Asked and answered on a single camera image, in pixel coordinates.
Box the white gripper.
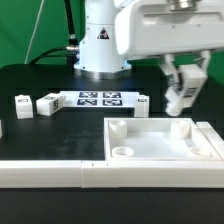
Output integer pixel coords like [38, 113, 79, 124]
[114, 0, 224, 92]

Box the white square tabletop part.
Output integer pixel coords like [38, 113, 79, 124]
[104, 118, 222, 161]

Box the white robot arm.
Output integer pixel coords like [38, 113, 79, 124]
[74, 0, 224, 79]

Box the white U-shaped obstacle fence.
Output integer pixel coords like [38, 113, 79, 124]
[0, 122, 224, 188]

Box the white part at left edge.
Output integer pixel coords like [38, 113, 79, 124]
[0, 120, 3, 139]

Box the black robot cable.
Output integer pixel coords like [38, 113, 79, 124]
[28, 0, 81, 65]

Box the white fiducial marker base plate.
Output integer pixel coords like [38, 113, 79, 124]
[61, 91, 139, 108]

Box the thin white cable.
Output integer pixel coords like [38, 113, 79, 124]
[24, 0, 46, 65]

